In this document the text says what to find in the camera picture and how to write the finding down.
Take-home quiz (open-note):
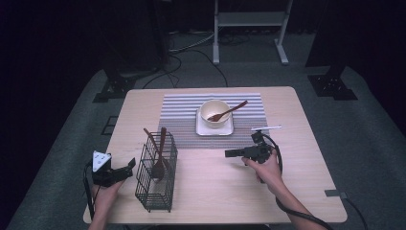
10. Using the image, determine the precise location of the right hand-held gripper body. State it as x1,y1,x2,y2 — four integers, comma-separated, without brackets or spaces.
243,125,283,165

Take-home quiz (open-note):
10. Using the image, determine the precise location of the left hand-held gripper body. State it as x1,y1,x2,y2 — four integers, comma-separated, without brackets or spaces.
91,150,128,188

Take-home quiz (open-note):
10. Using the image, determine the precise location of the black wire cutlery basket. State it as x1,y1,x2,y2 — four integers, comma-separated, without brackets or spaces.
134,130,179,214

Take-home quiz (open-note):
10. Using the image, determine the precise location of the cream bowl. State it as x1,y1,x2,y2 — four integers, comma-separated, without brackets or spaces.
199,99,232,130

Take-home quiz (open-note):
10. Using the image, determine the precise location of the person's left hand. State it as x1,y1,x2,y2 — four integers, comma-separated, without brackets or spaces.
92,179,126,213

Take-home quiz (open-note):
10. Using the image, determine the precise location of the person's right hand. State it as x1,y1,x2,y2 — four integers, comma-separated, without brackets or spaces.
240,149,284,194

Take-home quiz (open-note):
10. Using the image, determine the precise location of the thin dark wooden utensil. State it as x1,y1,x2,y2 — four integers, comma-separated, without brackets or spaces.
143,127,170,171

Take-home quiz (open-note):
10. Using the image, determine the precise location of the white square plate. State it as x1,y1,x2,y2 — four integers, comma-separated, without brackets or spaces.
195,108,235,137

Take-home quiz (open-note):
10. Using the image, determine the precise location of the striped placemat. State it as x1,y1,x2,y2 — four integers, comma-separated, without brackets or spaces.
158,92,274,150

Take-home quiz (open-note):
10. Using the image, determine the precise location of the black stand base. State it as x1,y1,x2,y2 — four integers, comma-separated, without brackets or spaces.
306,65,359,102
92,67,138,104

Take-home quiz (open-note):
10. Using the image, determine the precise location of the grey clip on table edge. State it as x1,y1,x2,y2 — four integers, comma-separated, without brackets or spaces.
324,189,350,200

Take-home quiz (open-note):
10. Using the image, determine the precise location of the white metal stand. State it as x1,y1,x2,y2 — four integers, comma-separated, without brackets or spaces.
213,0,294,66

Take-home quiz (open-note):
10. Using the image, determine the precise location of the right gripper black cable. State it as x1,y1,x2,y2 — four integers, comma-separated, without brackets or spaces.
259,132,334,230

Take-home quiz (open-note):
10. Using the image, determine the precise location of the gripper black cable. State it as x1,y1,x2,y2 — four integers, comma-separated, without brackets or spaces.
82,161,97,220
259,132,334,230

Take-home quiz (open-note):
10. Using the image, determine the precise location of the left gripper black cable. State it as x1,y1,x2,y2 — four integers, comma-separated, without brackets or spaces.
82,161,97,220

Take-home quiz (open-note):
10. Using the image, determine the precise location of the black floor cable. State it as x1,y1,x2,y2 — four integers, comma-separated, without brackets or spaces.
191,49,230,88
142,55,183,90

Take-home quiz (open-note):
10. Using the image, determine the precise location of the grey floor cable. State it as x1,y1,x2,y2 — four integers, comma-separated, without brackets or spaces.
168,31,215,54

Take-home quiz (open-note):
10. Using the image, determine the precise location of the black cable from grey clip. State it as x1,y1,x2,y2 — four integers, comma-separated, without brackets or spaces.
345,195,369,230

